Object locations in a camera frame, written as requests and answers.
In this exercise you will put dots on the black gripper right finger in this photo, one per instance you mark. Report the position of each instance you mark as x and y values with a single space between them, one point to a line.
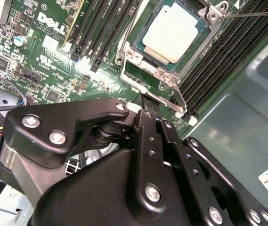
188 164

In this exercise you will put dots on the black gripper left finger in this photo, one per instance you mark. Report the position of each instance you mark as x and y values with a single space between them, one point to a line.
53 122

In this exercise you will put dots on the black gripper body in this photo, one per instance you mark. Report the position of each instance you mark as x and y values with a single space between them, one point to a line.
96 200

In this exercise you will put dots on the metal socket cover frame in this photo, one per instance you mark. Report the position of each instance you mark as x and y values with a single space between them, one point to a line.
180 101

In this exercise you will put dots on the silver CPU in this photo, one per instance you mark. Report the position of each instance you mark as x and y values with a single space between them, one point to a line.
171 33

